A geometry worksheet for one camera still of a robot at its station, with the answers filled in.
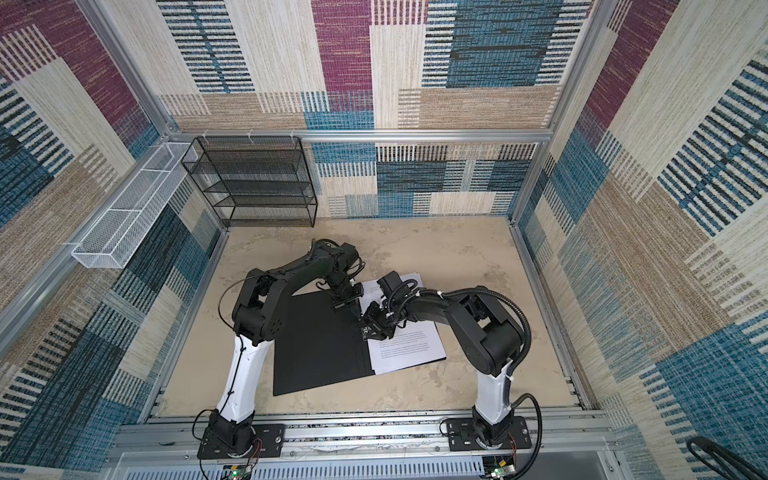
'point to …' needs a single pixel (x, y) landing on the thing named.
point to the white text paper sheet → (412, 344)
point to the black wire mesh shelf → (254, 181)
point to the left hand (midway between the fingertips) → (364, 314)
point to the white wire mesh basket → (110, 243)
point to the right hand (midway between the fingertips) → (359, 332)
